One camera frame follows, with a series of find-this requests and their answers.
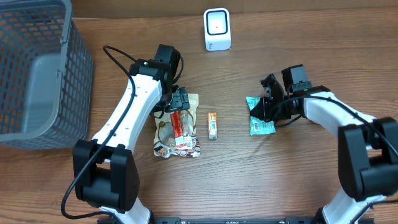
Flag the white barcode scanner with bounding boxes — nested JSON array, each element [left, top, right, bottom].
[[203, 7, 231, 52]]

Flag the orange Kleenex tissue pack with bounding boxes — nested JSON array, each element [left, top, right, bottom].
[[208, 113, 218, 140]]

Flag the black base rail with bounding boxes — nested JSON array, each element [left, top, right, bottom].
[[96, 216, 376, 224]]

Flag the beige snack pouch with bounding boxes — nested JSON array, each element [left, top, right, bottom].
[[154, 93, 201, 158]]

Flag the teal wet wipes pack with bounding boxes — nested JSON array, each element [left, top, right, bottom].
[[246, 96, 275, 136]]

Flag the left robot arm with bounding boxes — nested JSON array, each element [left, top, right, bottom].
[[61, 44, 189, 223]]

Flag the red snack stick packet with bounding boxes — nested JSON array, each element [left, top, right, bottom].
[[170, 111, 192, 150]]

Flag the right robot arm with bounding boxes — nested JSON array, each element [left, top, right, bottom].
[[246, 64, 397, 223]]

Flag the grey plastic mesh basket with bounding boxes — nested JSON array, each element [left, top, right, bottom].
[[1, 1, 94, 150]]

